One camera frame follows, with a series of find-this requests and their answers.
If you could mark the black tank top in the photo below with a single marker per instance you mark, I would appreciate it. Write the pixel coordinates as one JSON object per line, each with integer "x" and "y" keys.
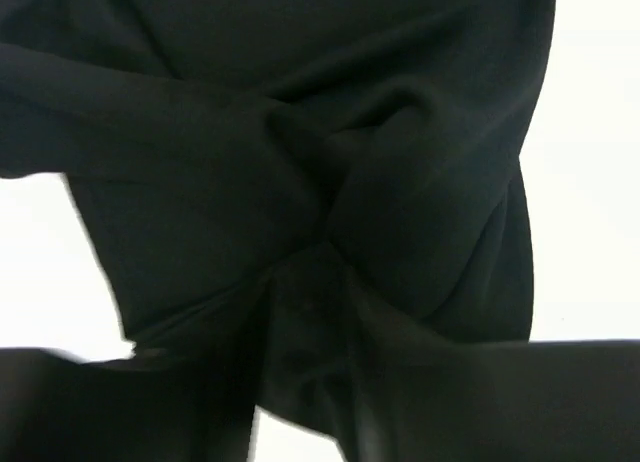
{"x": 216, "y": 145}

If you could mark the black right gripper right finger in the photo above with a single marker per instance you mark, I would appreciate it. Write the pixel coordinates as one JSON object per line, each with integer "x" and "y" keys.
{"x": 502, "y": 402}

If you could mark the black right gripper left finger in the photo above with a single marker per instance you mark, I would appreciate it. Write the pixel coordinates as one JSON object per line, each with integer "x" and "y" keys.
{"x": 56, "y": 409}

